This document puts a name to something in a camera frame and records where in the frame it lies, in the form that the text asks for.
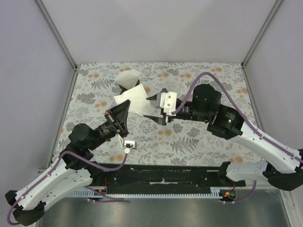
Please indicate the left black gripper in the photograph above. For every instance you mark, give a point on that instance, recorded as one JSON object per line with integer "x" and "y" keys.
{"x": 120, "y": 112}

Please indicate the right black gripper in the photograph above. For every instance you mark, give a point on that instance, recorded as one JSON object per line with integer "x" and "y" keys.
{"x": 161, "y": 120}

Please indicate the green glass coffee dripper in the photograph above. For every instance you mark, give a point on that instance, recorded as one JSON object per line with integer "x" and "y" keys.
{"x": 123, "y": 89}

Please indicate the white paper coffee filter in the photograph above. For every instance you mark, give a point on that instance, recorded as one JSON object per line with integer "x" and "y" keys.
{"x": 128, "y": 78}

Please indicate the clear glass cup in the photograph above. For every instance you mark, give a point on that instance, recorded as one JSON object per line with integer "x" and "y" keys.
{"x": 181, "y": 91}

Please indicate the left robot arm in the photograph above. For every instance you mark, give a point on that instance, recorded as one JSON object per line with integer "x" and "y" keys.
{"x": 72, "y": 170}

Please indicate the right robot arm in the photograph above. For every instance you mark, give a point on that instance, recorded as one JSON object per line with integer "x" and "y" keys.
{"x": 281, "y": 166}

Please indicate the floral patterned table mat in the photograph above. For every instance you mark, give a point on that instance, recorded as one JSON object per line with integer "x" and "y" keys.
{"x": 179, "y": 143}

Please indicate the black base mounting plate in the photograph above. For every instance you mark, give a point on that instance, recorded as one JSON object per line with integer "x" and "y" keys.
{"x": 147, "y": 179}

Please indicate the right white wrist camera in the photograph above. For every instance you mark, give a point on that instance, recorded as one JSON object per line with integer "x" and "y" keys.
{"x": 167, "y": 102}

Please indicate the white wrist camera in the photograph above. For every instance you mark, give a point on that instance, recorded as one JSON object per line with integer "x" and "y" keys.
{"x": 167, "y": 102}
{"x": 127, "y": 145}

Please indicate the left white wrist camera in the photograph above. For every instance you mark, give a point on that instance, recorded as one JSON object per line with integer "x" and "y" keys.
{"x": 127, "y": 145}

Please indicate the aluminium rail frame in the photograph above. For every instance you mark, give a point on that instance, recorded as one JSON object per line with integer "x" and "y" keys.
{"x": 49, "y": 21}

